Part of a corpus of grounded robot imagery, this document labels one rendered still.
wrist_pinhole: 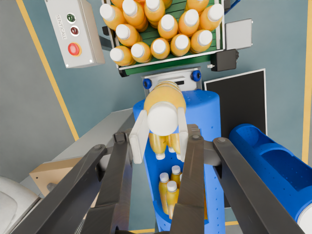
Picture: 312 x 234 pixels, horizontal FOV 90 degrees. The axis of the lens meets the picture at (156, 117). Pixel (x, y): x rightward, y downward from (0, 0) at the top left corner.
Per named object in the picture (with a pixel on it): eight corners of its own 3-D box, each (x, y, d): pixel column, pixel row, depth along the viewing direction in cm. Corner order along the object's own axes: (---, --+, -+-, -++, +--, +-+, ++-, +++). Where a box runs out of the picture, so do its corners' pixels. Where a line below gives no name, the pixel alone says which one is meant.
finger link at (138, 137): (141, 164, 14) (133, 164, 15) (149, 130, 21) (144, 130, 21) (136, 135, 13) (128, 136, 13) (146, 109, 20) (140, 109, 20)
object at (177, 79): (160, 84, 68) (158, 88, 56) (159, 79, 67) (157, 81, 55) (183, 81, 67) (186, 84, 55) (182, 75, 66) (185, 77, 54)
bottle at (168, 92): (149, 104, 39) (130, 134, 21) (157, 75, 37) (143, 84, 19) (176, 112, 39) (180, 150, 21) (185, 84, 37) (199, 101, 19)
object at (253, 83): (218, 198, 197) (222, 209, 183) (200, 80, 155) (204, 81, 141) (262, 193, 190) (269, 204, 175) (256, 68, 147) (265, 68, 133)
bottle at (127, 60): (135, 68, 70) (124, 68, 52) (120, 63, 70) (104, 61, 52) (140, 52, 68) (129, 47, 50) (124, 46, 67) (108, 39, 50)
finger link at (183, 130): (178, 133, 13) (188, 132, 13) (177, 107, 19) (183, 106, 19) (180, 162, 14) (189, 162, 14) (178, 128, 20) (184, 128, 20)
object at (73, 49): (71, 56, 51) (69, 56, 49) (68, 44, 49) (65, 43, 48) (81, 54, 50) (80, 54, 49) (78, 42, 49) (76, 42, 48)
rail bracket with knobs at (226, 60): (205, 71, 68) (211, 72, 58) (204, 54, 65) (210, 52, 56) (229, 68, 66) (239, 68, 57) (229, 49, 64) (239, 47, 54)
